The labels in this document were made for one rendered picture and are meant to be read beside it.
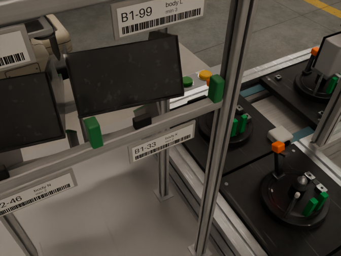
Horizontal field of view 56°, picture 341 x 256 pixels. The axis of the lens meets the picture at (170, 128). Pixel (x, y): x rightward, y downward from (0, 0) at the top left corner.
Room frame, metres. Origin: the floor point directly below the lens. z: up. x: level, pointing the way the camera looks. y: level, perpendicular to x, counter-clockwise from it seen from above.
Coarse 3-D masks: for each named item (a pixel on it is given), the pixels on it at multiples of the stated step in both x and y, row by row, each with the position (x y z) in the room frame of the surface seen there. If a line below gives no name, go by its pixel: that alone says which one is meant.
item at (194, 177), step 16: (304, 144) 0.54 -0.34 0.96; (176, 160) 0.49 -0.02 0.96; (192, 160) 0.49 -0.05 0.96; (320, 160) 0.50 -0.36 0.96; (176, 176) 0.47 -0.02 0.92; (192, 176) 0.44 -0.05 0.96; (336, 176) 0.45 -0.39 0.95; (192, 192) 0.41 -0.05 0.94; (192, 208) 0.40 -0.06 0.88; (224, 208) 0.36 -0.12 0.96; (224, 224) 0.32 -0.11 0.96; (240, 224) 0.32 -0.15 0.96; (224, 240) 0.30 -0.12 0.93; (240, 240) 0.29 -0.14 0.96
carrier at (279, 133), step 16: (240, 96) 0.72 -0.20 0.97; (208, 112) 0.62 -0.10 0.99; (240, 112) 0.62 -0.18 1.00; (256, 112) 0.65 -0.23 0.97; (208, 128) 0.57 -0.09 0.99; (240, 128) 0.55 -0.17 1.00; (256, 128) 0.59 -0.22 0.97; (272, 128) 0.59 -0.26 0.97; (192, 144) 0.53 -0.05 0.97; (208, 144) 0.53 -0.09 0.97; (240, 144) 0.53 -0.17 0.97; (256, 144) 0.53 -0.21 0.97; (288, 144) 0.54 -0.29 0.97; (240, 160) 0.48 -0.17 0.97; (256, 160) 0.49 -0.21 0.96
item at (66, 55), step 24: (96, 48) 0.31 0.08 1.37; (120, 48) 0.32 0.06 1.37; (144, 48) 0.32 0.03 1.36; (168, 48) 0.33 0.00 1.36; (72, 72) 0.29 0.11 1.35; (96, 72) 0.30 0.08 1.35; (120, 72) 0.30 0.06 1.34; (144, 72) 0.31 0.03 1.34; (168, 72) 0.32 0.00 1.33; (96, 96) 0.28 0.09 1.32; (120, 96) 0.29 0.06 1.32; (144, 96) 0.30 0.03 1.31; (168, 96) 0.31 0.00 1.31
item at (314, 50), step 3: (312, 48) 0.81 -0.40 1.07; (315, 48) 0.80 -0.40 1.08; (318, 48) 0.80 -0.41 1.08; (312, 51) 0.80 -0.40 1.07; (315, 51) 0.79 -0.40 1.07; (312, 54) 0.80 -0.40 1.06; (315, 54) 0.79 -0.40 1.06; (312, 57) 0.80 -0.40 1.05; (315, 57) 0.80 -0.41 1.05; (309, 60) 0.80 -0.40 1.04; (312, 60) 0.80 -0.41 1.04; (309, 63) 0.80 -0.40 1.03; (306, 66) 0.81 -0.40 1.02; (309, 66) 0.80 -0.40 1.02; (306, 69) 0.80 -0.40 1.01; (309, 69) 0.80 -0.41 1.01
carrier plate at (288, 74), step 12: (276, 72) 0.84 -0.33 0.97; (288, 72) 0.84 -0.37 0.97; (264, 84) 0.78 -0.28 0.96; (276, 84) 0.77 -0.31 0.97; (288, 84) 0.77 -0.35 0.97; (276, 96) 0.74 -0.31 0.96; (288, 96) 0.72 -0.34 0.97; (300, 96) 0.72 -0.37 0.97; (300, 108) 0.67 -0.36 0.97; (312, 108) 0.67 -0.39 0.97; (324, 108) 0.67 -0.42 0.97; (312, 120) 0.62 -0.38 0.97
